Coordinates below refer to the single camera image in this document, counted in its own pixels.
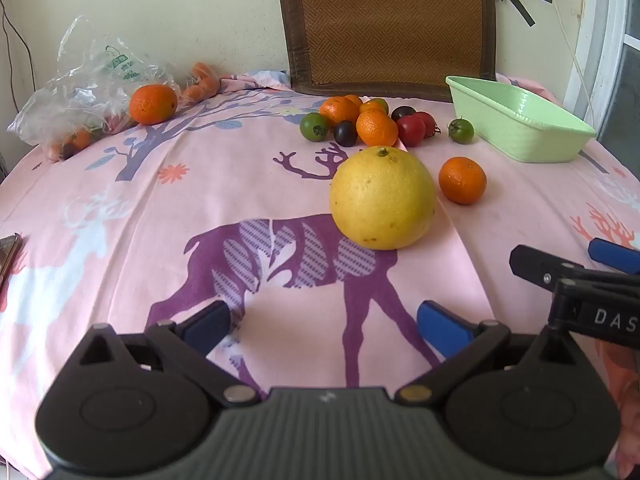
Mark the pink deer print bedsheet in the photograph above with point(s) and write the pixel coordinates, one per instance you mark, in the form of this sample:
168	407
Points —
500	240

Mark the light green plastic basket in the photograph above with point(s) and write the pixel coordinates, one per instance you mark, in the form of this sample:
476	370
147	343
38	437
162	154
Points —
520	130

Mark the pile of small mandarins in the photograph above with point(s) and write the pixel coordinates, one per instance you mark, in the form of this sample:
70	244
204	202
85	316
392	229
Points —
200	82

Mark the red tomato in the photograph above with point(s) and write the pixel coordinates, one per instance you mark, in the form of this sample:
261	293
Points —
429	122
411	131

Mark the clear plastic bag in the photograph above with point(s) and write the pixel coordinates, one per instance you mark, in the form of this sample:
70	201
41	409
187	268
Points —
85	85

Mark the large yellow pomelo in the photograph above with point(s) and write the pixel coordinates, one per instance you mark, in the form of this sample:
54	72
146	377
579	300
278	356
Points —
382	200

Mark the brown woven seat mat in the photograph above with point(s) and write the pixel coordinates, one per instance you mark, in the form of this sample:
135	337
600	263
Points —
385	25

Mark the smartphone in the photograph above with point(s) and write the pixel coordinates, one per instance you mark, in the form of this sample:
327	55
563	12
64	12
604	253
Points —
9	255

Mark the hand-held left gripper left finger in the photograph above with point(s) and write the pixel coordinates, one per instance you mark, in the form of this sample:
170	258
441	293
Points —
207	325

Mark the large orange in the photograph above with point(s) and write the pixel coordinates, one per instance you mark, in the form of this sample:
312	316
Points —
153	104

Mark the dark purple tomato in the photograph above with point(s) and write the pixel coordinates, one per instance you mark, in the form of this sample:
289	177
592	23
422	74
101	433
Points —
345	133
402	111

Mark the person's right hand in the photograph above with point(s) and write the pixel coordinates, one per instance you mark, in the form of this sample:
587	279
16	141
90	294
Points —
631	420

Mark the green tomato with stem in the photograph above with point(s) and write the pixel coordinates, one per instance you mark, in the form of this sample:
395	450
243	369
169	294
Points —
460	130

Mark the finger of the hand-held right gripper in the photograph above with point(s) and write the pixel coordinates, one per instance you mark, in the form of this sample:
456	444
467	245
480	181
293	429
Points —
615	256
540	265

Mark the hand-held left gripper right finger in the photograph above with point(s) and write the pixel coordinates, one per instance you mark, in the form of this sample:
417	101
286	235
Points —
440	322

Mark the white window frame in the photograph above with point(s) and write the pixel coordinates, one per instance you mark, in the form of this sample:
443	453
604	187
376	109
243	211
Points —
600	35

